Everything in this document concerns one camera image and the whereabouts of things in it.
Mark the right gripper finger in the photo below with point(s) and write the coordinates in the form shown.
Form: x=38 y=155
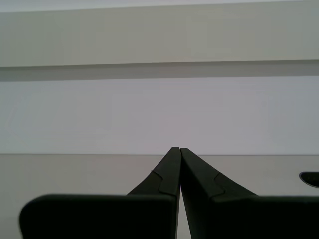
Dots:
x=249 y=216
x=99 y=216

